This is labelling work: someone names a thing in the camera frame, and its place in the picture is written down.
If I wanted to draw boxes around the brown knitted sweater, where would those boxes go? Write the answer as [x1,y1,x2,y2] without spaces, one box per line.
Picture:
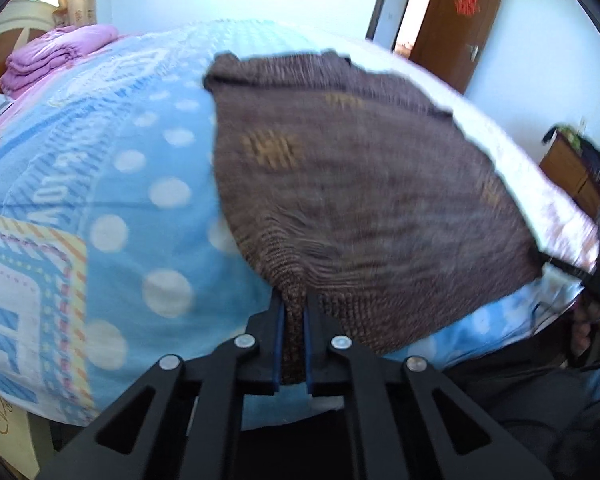
[204,51,541,385]

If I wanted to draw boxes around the dark clothes on cabinet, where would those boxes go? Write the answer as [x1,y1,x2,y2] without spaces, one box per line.
[542,124,600,187]

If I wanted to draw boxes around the person's right hand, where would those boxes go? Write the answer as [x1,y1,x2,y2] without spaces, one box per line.
[571,301,600,359]

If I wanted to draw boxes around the wooden cabinet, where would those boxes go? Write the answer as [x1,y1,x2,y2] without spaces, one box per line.
[540,133,600,220]

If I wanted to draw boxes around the blue and pink bed sheet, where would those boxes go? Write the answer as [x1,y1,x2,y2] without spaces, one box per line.
[0,21,598,426]

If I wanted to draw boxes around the brown wooden door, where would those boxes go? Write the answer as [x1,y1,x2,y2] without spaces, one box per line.
[410,0,502,93]

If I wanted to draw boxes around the red paper door decoration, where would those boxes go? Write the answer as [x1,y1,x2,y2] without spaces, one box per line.
[454,0,481,18]

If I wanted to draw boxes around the folded pink quilt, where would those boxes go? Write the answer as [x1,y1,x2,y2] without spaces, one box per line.
[0,24,119,98]

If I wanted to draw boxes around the cream wooden headboard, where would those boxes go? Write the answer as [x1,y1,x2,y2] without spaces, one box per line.
[0,0,56,93]

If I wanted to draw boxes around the black cable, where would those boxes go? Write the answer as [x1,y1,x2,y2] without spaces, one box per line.
[529,299,600,373]

